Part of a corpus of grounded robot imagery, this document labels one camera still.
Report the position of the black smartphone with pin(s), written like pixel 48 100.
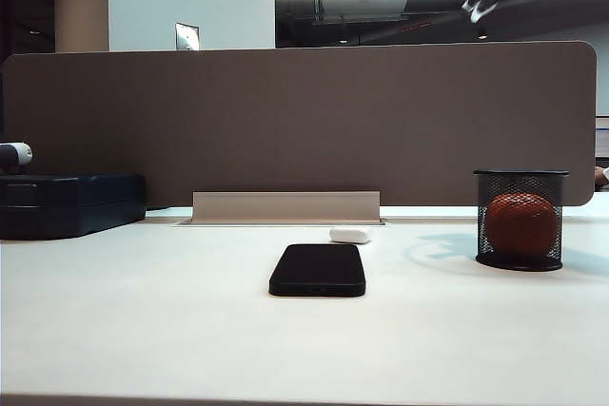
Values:
pixel 317 270

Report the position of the black mesh pen holder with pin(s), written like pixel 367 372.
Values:
pixel 521 263

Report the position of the orange ball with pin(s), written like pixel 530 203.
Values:
pixel 522 224

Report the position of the white and dark cylinder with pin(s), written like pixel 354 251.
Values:
pixel 16 154

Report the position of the dark blue plastic case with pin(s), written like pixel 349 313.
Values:
pixel 66 206

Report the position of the distant skin-toned object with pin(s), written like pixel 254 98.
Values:
pixel 604 175

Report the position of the small framed wall sign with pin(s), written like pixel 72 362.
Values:
pixel 187 36

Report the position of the brown desk partition panel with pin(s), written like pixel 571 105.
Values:
pixel 304 125

